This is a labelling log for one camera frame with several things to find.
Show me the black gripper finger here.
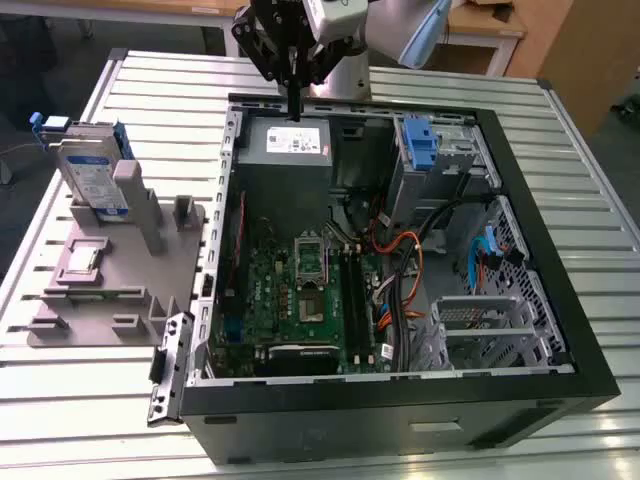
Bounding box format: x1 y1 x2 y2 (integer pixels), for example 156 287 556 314
295 39 362 121
230 8 297 121

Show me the hard disk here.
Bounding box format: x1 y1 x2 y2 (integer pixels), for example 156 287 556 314
29 112 132 224

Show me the blue wire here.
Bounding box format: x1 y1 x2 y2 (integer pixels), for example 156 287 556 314
468 223 503 294

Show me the blue drive cage latch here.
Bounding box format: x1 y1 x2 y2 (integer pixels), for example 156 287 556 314
402 117 439 171

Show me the grey power supply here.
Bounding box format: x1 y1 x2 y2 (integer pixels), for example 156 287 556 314
233 117 335 241

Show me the metal socket cover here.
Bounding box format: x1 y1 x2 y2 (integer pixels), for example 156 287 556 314
293 232 330 291

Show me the black office chair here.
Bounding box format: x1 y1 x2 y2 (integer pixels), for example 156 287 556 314
0 14 57 132

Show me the black RAM slot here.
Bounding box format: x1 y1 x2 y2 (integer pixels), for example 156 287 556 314
352 243 376 365
338 243 363 365

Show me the green motherboard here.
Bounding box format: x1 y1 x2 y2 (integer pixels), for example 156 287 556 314
208 212 399 377

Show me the CPU socket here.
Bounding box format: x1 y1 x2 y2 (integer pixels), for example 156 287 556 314
297 293 329 326

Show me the brown wooden cabinet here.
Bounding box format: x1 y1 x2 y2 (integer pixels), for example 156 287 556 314
509 0 640 139

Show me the grey parts rack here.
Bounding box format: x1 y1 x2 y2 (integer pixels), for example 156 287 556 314
27 160 209 347

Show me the silver CPU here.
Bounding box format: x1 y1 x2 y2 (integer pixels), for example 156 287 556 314
69 247 99 274

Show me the green RAM stick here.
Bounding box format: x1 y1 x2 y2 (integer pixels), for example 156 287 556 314
63 291 126 304

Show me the black graphics card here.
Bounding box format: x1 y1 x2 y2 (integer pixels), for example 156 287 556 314
253 343 340 377

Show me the black PC case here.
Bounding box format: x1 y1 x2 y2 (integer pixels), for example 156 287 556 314
179 92 621 464

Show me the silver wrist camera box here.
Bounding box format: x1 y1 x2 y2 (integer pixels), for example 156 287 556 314
302 0 369 40

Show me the wooden desk white frame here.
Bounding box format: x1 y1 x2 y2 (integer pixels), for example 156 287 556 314
47 0 241 57
439 4 529 77

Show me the thin red wire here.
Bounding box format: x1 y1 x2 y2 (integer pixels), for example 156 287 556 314
225 192 247 296

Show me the orange wire bundle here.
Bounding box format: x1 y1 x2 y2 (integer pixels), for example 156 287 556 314
370 230 427 334

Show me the grey metal slot bracket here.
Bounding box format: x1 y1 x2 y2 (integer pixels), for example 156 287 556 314
146 310 197 427

